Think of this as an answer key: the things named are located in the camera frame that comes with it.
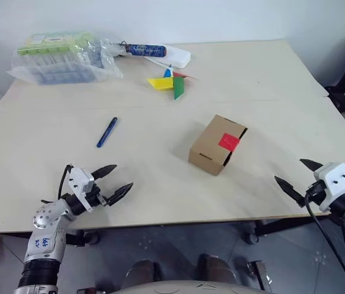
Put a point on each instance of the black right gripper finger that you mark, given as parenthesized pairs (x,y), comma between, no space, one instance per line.
(290,189)
(311,164)

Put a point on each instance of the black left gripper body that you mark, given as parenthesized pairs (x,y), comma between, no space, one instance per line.
(95,196)

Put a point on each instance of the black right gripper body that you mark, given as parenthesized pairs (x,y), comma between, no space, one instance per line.
(317,192)

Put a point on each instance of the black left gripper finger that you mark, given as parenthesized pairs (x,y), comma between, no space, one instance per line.
(105,171)
(120,193)

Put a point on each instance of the blue pen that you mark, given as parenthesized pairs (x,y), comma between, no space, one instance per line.
(106,133)

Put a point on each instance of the brown cardboard box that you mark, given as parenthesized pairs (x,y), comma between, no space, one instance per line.
(207,147)

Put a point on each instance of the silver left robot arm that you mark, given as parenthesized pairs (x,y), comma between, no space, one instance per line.
(47,226)

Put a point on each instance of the black table caster wheel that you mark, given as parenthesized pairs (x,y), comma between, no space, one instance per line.
(91,238)
(251,234)

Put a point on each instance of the red tape square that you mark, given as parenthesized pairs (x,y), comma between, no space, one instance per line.
(229,141)

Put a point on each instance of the dark rounded shape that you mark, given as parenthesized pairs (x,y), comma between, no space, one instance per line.
(142,274)
(216,268)

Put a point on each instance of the dark rectangular block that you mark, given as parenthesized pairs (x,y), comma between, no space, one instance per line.
(259,274)

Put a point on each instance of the coloured paper pinwheel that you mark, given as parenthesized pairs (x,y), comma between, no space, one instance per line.
(163,83)

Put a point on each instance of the clear plastic bag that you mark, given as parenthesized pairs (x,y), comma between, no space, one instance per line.
(53,72)

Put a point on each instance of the blue patterned pouch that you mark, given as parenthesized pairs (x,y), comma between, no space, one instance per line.
(145,50)

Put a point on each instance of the white plastic case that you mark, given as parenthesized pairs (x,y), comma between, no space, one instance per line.
(178,56)

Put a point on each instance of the green bottle package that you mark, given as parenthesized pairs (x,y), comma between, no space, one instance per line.
(53,43)

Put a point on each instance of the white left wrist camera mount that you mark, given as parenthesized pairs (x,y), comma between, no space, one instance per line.
(79,180)

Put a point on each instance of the black table frame bar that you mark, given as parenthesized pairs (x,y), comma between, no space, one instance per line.
(288,224)

